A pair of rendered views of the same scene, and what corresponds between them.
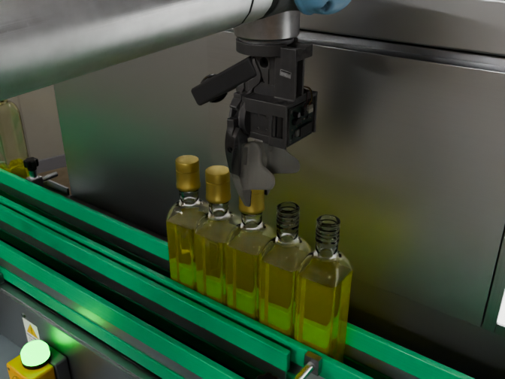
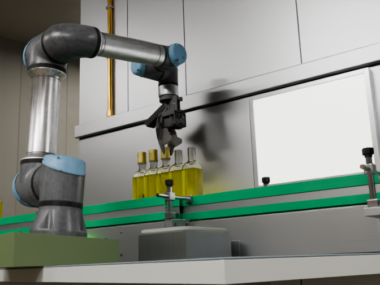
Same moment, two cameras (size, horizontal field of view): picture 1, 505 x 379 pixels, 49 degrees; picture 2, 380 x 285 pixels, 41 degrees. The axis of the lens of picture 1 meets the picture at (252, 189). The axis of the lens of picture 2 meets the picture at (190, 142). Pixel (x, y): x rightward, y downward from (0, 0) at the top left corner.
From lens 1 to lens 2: 140 cm
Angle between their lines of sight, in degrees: 40
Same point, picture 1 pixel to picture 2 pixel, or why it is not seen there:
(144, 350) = (122, 214)
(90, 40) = (129, 47)
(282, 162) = (176, 141)
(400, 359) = not seen: hidden behind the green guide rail
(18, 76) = (117, 48)
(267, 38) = (168, 93)
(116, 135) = (107, 189)
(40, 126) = not seen: outside the picture
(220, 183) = (154, 152)
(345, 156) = (200, 146)
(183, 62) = (141, 142)
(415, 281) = (230, 184)
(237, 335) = not seen: hidden behind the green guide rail
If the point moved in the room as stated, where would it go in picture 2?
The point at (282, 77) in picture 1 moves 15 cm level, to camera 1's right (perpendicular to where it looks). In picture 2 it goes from (173, 104) to (214, 103)
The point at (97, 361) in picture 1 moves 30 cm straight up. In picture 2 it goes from (99, 232) to (99, 149)
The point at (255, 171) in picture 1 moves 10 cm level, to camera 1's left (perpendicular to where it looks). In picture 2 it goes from (165, 137) to (138, 138)
